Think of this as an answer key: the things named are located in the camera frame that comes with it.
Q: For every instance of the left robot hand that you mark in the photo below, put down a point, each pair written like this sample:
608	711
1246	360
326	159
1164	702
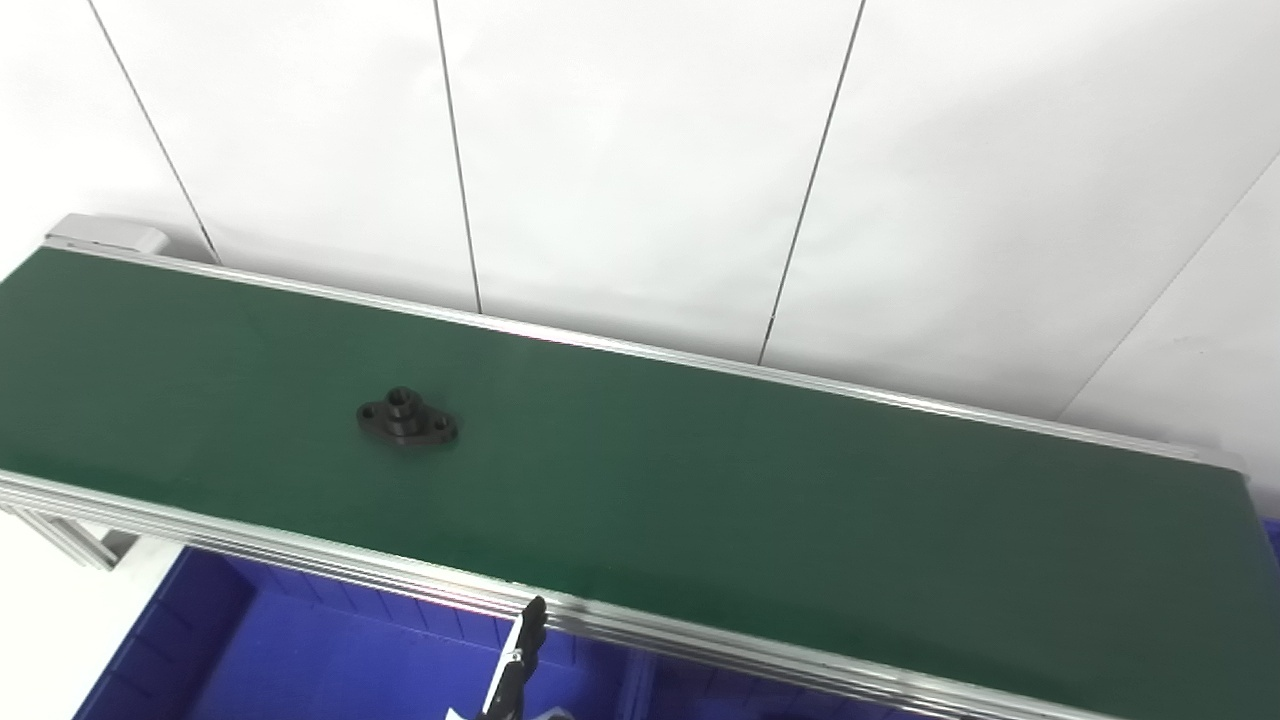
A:
512	670

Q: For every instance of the green conveyor belt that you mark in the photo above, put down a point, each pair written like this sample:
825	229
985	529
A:
300	558
700	480

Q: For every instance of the blue bin with black parts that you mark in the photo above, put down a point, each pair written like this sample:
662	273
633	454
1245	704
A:
720	700

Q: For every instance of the empty blue bin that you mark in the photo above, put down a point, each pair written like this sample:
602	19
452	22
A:
1273	545

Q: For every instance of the blue bin with white parts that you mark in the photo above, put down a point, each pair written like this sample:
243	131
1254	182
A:
300	660

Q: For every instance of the black flange part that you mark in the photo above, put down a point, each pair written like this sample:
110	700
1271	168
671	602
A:
405	420

